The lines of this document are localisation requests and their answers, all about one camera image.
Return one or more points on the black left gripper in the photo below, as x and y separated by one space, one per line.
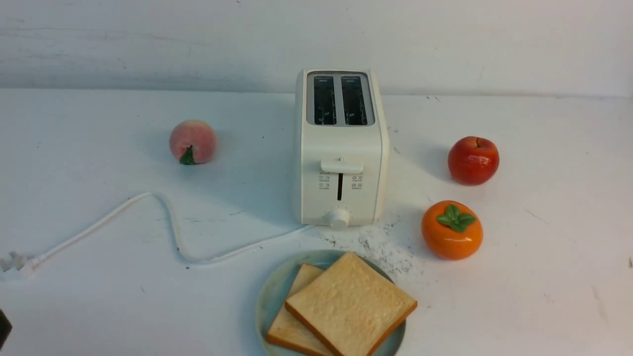
5 328

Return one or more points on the toasted bread slice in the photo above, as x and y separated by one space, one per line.
286 331
351 308

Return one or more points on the pink peach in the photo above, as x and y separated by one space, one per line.
193 142

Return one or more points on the light blue round plate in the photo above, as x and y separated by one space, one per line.
278 284

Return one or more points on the cream white toaster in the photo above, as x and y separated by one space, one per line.
341 149

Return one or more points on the orange persimmon with green leaf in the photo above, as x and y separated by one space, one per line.
451 230

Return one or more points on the red apple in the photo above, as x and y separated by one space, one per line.
473 160

